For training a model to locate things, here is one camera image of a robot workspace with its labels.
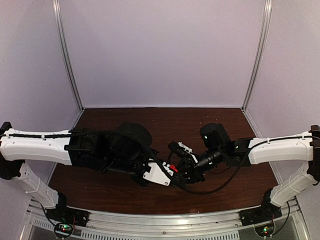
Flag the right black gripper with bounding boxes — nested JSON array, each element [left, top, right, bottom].
[[175, 146, 224, 185]]

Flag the orange round case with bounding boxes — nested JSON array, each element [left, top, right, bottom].
[[169, 164, 179, 173]]

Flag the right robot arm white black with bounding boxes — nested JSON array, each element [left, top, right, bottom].
[[177, 123, 320, 221]]

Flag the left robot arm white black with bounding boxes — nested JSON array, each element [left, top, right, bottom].
[[0, 122, 168, 222]]

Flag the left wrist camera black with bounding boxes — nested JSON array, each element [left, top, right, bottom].
[[143, 161, 177, 187]]

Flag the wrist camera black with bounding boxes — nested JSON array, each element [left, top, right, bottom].
[[167, 141, 198, 162], [143, 161, 177, 187]]

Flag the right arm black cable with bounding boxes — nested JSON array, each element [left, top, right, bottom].
[[167, 144, 243, 196]]

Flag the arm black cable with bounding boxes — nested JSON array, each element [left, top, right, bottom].
[[167, 144, 243, 196], [9, 128, 161, 161]]

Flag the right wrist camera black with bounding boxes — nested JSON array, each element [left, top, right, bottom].
[[167, 141, 198, 162]]

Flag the front aluminium rail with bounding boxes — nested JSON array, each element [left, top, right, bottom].
[[18, 200, 311, 240]]

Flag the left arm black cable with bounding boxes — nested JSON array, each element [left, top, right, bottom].
[[9, 128, 161, 161]]

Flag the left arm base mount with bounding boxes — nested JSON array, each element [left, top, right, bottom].
[[46, 207, 89, 227]]

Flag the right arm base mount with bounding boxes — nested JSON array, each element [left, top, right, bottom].
[[239, 206, 282, 227]]

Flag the right aluminium frame post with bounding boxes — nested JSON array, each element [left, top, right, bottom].
[[241, 0, 273, 112]]

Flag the aluminium frame post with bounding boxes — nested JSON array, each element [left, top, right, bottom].
[[52, 0, 84, 111], [241, 0, 273, 112]]

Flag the left aluminium frame post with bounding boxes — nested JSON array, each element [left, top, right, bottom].
[[52, 0, 84, 111]]

